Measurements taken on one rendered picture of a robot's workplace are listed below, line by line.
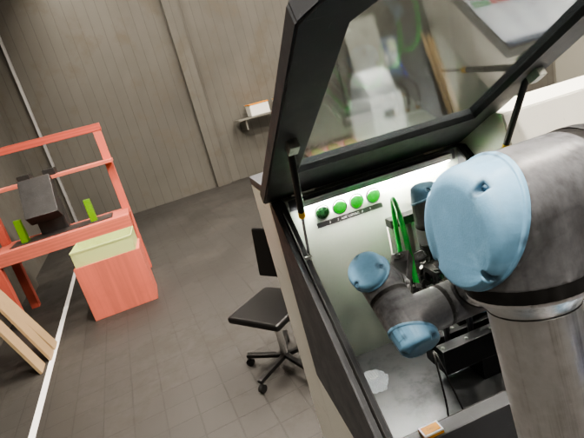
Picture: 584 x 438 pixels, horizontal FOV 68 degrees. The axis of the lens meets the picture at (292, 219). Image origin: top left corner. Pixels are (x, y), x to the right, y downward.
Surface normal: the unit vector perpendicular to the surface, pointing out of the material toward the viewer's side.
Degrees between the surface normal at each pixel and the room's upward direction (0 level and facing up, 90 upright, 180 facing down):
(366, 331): 90
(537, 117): 76
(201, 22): 90
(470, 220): 83
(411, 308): 33
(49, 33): 90
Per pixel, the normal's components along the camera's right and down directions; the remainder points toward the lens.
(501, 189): -0.01, -0.50
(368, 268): -0.54, -0.38
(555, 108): 0.21, 0.00
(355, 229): 0.28, 0.22
